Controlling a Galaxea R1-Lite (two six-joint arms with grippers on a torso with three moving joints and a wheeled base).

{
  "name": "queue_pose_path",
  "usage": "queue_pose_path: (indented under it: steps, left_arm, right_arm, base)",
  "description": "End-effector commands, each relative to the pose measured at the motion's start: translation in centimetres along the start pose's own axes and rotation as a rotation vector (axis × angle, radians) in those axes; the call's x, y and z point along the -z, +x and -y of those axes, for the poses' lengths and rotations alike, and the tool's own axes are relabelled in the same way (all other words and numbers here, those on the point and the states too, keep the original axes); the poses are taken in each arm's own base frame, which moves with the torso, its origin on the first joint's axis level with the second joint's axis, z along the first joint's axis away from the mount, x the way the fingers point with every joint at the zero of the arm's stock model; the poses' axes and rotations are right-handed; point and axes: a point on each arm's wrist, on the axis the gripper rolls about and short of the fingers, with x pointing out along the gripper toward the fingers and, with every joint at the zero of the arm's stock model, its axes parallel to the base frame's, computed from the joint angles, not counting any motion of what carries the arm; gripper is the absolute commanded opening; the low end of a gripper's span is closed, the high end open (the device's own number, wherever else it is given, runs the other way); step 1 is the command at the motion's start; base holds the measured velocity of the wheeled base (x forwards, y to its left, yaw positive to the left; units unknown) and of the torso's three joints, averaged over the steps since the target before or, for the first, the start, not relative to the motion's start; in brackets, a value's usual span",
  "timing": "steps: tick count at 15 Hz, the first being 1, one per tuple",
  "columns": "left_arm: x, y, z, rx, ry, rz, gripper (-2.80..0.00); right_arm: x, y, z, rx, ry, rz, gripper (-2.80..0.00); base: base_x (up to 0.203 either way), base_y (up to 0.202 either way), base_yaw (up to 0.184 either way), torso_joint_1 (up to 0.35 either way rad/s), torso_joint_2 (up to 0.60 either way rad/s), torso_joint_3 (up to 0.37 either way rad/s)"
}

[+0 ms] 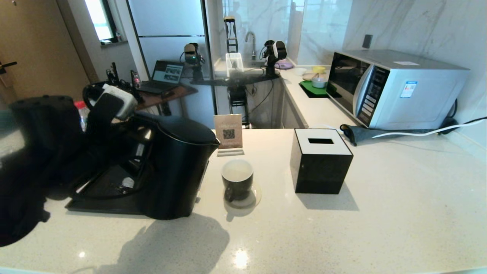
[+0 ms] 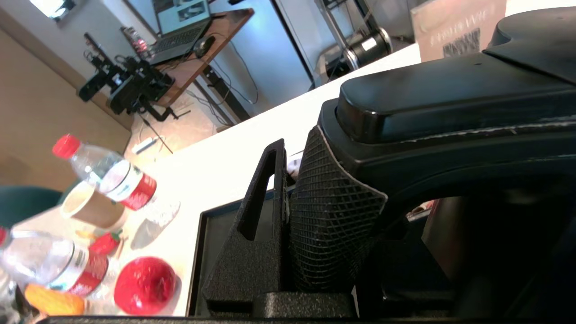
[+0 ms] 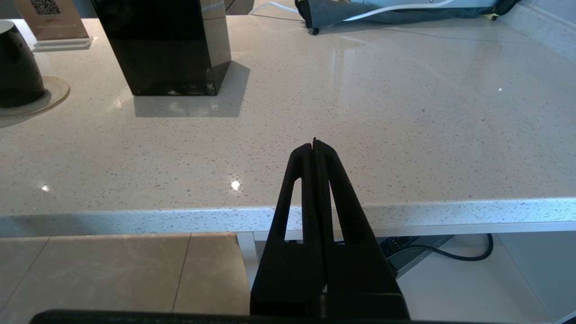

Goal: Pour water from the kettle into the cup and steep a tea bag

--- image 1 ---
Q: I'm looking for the black electric kettle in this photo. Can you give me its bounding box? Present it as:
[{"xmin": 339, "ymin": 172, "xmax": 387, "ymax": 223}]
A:
[{"xmin": 131, "ymin": 111, "xmax": 221, "ymax": 220}]

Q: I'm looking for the water bottle white band label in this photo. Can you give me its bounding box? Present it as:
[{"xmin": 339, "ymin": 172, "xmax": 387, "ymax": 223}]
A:
[{"xmin": 74, "ymin": 101, "xmax": 90, "ymax": 132}]

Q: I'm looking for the brown wooden desk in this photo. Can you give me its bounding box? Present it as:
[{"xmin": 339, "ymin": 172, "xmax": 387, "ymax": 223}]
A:
[{"xmin": 135, "ymin": 82, "xmax": 199, "ymax": 130}]

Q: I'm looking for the open laptop computer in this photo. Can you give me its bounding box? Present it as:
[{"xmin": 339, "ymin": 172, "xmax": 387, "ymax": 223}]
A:
[{"xmin": 139, "ymin": 60, "xmax": 185, "ymax": 94}]

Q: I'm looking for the black serving tray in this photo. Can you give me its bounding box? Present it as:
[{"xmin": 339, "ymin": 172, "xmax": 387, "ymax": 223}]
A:
[{"xmin": 65, "ymin": 156, "xmax": 209, "ymax": 215}]

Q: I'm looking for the bright window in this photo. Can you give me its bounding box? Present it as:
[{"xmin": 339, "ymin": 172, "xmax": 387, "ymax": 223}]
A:
[{"xmin": 84, "ymin": 0, "xmax": 119, "ymax": 44}]

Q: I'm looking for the QR code sign stand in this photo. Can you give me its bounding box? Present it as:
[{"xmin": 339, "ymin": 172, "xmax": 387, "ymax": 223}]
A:
[{"xmin": 213, "ymin": 113, "xmax": 245, "ymax": 157}]

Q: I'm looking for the white dish rack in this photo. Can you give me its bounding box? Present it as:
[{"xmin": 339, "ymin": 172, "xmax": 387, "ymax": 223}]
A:
[{"xmin": 226, "ymin": 52, "xmax": 244, "ymax": 77}]

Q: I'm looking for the black mug white inside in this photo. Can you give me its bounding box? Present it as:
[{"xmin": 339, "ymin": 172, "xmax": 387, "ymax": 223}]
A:
[{"xmin": 221, "ymin": 159, "xmax": 254, "ymax": 202}]

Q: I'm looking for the chrome sink faucet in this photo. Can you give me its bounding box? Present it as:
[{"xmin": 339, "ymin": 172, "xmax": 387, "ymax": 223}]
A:
[{"xmin": 245, "ymin": 31, "xmax": 259, "ymax": 61}]

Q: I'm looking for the clear glass coaster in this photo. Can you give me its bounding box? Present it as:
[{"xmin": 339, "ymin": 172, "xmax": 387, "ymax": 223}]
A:
[{"xmin": 223, "ymin": 183, "xmax": 262, "ymax": 209}]

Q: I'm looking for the green mat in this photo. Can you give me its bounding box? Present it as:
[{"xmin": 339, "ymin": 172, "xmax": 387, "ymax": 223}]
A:
[{"xmin": 299, "ymin": 80, "xmax": 337, "ymax": 98}]

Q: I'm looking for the black tissue box white lid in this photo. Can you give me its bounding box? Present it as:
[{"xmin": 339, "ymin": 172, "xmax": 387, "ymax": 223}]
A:
[{"xmin": 290, "ymin": 128, "xmax": 354, "ymax": 195}]

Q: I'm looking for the dark grey fabric pouch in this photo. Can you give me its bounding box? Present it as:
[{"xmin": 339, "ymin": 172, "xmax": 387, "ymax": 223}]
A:
[{"xmin": 340, "ymin": 124, "xmax": 457, "ymax": 147}]

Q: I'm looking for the silver microwave oven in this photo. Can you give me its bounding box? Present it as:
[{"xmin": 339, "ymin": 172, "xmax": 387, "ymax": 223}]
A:
[{"xmin": 326, "ymin": 49, "xmax": 471, "ymax": 131}]

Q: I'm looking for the black door handle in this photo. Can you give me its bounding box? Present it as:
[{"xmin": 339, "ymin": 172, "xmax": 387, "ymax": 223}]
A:
[{"xmin": 0, "ymin": 60, "xmax": 18, "ymax": 75}]

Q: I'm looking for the black power cord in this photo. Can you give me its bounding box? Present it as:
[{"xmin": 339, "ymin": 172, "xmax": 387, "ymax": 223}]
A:
[{"xmin": 441, "ymin": 99, "xmax": 462, "ymax": 131}]

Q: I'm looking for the white cable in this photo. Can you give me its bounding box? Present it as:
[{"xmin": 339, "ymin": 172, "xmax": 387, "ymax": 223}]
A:
[{"xmin": 371, "ymin": 118, "xmax": 487, "ymax": 139}]

